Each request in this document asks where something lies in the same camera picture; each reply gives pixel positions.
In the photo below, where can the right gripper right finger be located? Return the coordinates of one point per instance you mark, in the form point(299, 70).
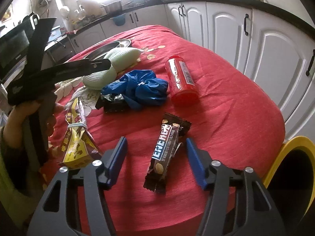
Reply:
point(238, 202)

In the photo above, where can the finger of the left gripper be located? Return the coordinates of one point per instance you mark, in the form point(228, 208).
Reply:
point(78, 68)

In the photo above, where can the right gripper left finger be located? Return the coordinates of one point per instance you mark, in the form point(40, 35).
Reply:
point(74, 196)

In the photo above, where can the yellow snack packet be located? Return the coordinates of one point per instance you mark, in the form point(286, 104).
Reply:
point(78, 146)

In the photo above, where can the green foam net bundle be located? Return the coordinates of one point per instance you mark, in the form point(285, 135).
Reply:
point(120, 58)

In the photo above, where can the dark foil wrapper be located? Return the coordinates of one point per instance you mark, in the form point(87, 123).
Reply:
point(112, 103)

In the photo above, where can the blue glove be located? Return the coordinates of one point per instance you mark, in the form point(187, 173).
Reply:
point(138, 88)

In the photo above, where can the brown energy bar wrapper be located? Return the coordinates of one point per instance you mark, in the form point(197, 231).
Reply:
point(172, 131)

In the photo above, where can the red plastic bottle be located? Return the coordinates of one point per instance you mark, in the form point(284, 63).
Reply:
point(183, 90)

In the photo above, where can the green sleeve left forearm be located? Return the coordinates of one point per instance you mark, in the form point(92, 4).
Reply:
point(21, 189)

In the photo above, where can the yellow rimmed trash bin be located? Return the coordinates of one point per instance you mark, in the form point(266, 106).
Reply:
point(290, 179)

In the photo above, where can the left hand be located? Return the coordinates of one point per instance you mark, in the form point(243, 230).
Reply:
point(12, 133)

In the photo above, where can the metal bowl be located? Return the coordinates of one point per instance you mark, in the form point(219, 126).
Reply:
point(100, 52)

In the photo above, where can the large metal plate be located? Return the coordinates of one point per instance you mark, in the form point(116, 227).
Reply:
point(123, 43)

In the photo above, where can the black microwave oven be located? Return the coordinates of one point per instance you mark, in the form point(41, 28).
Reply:
point(14, 47)

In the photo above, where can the blue hanging basin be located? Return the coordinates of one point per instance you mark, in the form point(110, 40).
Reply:
point(119, 20)

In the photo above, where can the steel cooking pot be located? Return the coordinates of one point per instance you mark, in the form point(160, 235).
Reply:
point(113, 7)

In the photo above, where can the red floral tablecloth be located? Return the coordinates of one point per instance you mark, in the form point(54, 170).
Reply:
point(179, 161)

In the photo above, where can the white lower cabinets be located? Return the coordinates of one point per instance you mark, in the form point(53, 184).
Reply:
point(275, 54)

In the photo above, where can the black countertop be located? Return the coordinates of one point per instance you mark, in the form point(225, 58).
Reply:
point(223, 28)

